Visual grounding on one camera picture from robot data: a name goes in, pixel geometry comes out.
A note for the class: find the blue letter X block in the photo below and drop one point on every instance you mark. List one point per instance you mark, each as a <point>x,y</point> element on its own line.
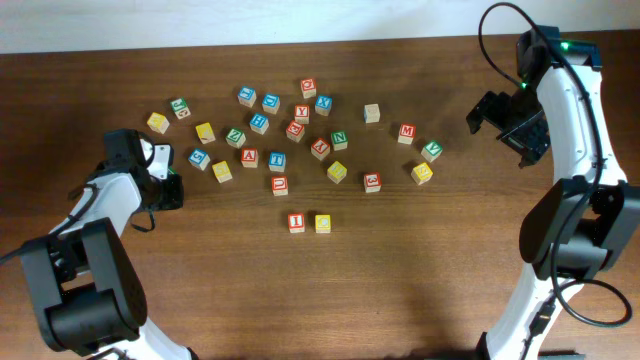
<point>323,105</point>

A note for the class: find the blue letter T block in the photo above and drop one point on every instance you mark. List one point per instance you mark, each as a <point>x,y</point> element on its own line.
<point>277,162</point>

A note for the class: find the green letter J block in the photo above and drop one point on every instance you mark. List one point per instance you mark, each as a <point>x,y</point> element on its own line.
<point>180,108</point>

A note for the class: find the red number 3 block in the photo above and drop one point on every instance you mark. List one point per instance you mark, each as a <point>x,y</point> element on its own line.
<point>372,182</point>

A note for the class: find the yellow block centre right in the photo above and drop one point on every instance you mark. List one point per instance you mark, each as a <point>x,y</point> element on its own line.
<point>337,172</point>

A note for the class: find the yellow block upper middle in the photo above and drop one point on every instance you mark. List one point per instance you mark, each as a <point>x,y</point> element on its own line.
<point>205,133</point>

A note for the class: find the red letter Y block lower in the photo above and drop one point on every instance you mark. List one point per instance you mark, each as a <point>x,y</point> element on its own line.
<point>320,149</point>

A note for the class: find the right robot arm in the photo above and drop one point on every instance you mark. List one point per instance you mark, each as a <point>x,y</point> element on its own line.
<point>583,223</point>

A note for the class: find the plain wooden block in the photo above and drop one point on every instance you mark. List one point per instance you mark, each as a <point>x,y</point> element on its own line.
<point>371,113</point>

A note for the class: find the red letter A block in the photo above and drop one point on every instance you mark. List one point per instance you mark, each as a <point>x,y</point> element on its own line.
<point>249,157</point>

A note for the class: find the blue letter D block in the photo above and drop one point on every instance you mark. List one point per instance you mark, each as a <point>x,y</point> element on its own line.
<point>271,103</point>

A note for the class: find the red letter M block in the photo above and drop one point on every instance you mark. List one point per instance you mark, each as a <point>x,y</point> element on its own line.
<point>407,133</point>

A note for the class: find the blue letter H block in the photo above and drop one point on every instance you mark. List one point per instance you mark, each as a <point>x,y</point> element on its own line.
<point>259,123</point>

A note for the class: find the yellow letter C block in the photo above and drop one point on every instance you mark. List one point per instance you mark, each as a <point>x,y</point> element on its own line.
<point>323,224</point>

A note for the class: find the red letter I block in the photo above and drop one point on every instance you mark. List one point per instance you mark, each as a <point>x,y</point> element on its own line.
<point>296,223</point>

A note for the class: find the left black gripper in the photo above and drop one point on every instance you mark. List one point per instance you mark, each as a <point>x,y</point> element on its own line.
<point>174,200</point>

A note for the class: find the red letter U block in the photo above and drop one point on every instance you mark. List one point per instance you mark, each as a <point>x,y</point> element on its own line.
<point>279,185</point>

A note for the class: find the red letter C block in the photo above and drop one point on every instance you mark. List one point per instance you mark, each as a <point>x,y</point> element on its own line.
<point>308,88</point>

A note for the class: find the red letter Y block upper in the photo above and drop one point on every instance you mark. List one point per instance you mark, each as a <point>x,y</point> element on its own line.
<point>302,114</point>

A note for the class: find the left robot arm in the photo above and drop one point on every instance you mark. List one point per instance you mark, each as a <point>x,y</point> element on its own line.
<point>85,293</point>

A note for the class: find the red letter y block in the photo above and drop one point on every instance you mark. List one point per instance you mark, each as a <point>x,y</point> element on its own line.
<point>320,149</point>
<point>302,114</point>

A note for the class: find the yellow block far left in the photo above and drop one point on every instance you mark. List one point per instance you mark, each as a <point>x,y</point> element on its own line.
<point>158,123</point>

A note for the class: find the yellow letter S block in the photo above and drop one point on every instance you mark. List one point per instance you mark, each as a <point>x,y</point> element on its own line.
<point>421,173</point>

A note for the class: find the yellow block middle left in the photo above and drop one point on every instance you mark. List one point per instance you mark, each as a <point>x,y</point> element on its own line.
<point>222,171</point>

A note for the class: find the green letter Z block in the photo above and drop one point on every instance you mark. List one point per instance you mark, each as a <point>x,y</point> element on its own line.
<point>235,138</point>

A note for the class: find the red letter E block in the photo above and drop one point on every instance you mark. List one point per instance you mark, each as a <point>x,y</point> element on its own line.
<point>295,131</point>

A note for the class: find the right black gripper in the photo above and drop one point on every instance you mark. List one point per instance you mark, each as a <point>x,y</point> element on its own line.
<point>529,145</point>

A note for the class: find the green letter N block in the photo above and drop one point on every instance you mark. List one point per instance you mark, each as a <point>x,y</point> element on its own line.
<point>339,140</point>

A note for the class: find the green letter V block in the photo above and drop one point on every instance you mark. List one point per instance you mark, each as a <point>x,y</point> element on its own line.
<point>431,151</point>

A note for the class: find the blue number 5 block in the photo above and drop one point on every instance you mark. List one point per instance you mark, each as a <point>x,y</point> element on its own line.
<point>199,159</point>

